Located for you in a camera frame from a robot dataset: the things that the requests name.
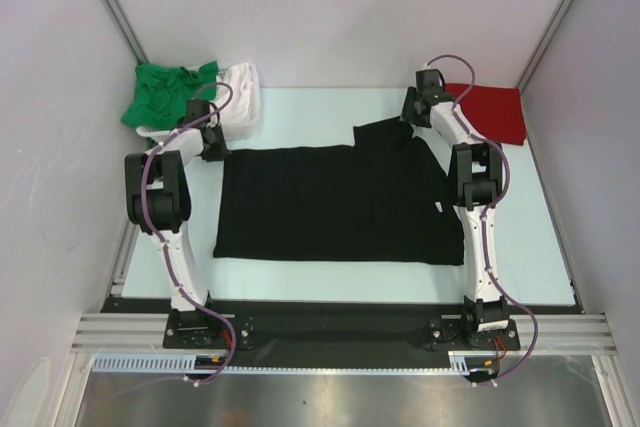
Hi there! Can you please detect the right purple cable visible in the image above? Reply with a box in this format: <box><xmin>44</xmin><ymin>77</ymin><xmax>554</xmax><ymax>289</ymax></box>
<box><xmin>425</xmin><ymin>54</ymin><xmax>540</xmax><ymax>363</ymax></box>

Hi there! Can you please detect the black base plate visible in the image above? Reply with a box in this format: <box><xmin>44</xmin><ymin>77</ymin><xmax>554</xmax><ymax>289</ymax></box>
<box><xmin>100</xmin><ymin>297</ymin><xmax>582</xmax><ymax>370</ymax></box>

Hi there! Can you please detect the aluminium rail frame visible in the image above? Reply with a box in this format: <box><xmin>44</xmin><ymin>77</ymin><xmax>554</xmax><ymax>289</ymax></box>
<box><xmin>71</xmin><ymin>313</ymin><xmax>617</xmax><ymax>355</ymax></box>

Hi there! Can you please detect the white laundry basket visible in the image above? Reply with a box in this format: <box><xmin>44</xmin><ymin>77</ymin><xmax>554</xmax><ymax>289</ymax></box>
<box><xmin>121</xmin><ymin>61</ymin><xmax>262</xmax><ymax>140</ymax></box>

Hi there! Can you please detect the folded red t shirt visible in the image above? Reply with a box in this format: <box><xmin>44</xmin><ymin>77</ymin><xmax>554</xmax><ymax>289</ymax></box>
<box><xmin>461</xmin><ymin>86</ymin><xmax>526</xmax><ymax>146</ymax></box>

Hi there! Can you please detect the white t shirt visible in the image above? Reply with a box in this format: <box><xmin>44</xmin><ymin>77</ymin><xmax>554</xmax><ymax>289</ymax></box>
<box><xmin>214</xmin><ymin>62</ymin><xmax>254</xmax><ymax>126</ymax></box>

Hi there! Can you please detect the left white cable duct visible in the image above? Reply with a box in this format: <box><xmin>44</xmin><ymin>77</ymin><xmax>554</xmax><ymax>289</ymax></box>
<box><xmin>92</xmin><ymin>353</ymin><xmax>226</xmax><ymax>374</ymax></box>

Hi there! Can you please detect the right white cable duct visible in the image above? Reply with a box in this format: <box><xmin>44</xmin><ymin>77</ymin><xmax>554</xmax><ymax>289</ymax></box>
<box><xmin>448</xmin><ymin>351</ymin><xmax>500</xmax><ymax>375</ymax></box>

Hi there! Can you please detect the white cable duct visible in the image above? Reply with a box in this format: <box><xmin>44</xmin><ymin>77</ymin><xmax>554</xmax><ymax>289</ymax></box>
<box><xmin>92</xmin><ymin>353</ymin><xmax>226</xmax><ymax>374</ymax></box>
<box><xmin>448</xmin><ymin>351</ymin><xmax>500</xmax><ymax>375</ymax></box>

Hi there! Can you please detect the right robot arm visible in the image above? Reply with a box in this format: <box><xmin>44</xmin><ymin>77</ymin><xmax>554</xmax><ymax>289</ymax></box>
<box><xmin>401</xmin><ymin>67</ymin><xmax>510</xmax><ymax>348</ymax></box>

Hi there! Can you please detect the green t shirt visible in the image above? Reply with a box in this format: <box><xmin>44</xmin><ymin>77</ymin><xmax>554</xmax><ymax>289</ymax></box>
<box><xmin>121</xmin><ymin>61</ymin><xmax>219</xmax><ymax>130</ymax></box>

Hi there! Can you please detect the right corner aluminium post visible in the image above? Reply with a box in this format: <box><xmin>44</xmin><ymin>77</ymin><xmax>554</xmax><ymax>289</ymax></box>
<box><xmin>515</xmin><ymin>0</ymin><xmax>577</xmax><ymax>93</ymax></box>

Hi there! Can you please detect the black t shirt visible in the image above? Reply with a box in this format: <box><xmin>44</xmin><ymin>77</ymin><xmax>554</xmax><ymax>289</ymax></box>
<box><xmin>213</xmin><ymin>118</ymin><xmax>464</xmax><ymax>266</ymax></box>

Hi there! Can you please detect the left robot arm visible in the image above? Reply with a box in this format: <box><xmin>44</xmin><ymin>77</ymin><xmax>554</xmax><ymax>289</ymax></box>
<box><xmin>124</xmin><ymin>99</ymin><xmax>229</xmax><ymax>347</ymax></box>

